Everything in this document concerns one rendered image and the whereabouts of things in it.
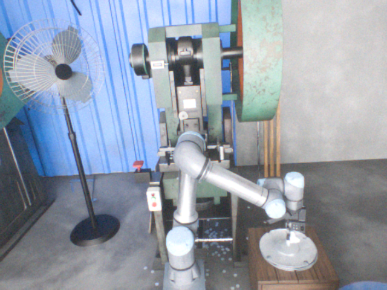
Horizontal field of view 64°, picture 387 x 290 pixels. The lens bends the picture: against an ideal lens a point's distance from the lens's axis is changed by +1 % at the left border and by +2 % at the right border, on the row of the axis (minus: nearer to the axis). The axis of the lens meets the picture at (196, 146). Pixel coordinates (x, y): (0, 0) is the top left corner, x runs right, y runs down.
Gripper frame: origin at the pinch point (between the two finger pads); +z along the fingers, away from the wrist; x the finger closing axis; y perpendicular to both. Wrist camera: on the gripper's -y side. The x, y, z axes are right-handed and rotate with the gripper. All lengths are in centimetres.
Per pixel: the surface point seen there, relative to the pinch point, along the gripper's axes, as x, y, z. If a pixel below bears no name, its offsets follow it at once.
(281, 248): 13.2, -2.9, 16.3
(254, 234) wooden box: 24.4, -18.4, 18.7
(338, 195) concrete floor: 134, 40, 54
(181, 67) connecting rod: 51, -63, -74
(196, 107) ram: 50, -56, -51
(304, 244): 19.3, 8.7, 16.9
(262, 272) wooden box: -2.7, -11.3, 18.7
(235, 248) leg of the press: 34, -32, 39
